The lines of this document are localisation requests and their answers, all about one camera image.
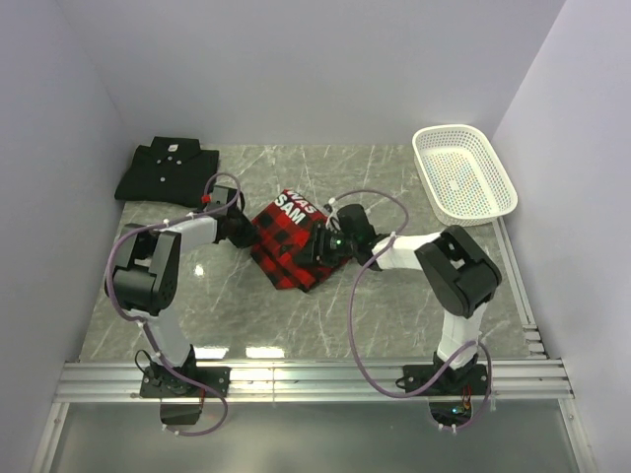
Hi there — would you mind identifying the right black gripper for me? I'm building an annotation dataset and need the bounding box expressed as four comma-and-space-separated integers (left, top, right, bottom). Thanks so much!
293, 223, 358, 269

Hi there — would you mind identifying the red black plaid shirt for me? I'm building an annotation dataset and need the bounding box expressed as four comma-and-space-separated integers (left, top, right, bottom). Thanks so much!
250, 189, 349, 293

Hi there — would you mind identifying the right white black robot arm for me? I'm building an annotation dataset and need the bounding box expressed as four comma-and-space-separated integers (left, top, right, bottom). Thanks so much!
298, 204, 502, 394

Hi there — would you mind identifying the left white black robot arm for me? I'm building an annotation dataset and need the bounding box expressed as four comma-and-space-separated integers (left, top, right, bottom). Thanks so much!
105, 184, 257, 396

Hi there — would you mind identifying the folded black button shirt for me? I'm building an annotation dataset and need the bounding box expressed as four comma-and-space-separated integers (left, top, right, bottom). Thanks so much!
114, 137, 220, 208

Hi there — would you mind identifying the white plastic mesh basket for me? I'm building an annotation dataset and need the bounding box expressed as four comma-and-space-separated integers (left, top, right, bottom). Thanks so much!
412, 124, 519, 227

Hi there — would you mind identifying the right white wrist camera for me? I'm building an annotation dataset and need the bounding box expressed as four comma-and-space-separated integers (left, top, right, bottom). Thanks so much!
324, 197, 341, 232

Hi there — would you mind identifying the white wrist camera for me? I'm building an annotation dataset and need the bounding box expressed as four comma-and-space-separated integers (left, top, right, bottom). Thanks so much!
324, 197, 341, 232
201, 189, 226, 208

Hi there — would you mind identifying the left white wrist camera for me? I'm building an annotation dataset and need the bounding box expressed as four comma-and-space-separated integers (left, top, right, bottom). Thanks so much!
201, 189, 226, 208

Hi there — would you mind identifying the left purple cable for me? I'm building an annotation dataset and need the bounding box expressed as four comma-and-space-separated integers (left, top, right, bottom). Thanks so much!
103, 171, 247, 437

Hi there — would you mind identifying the purple cable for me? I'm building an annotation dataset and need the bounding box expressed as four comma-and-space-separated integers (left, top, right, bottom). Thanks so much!
103, 171, 247, 437
345, 189, 495, 432

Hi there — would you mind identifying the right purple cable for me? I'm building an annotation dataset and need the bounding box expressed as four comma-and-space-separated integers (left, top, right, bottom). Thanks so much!
345, 189, 495, 432

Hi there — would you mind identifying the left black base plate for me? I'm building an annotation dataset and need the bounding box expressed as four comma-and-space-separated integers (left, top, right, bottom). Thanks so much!
139, 365, 231, 399

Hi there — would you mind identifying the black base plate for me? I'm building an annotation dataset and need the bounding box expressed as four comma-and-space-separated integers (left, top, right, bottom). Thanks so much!
139, 365, 231, 399
395, 364, 492, 397

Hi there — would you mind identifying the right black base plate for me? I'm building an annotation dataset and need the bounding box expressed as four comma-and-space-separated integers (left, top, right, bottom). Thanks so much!
395, 364, 492, 397

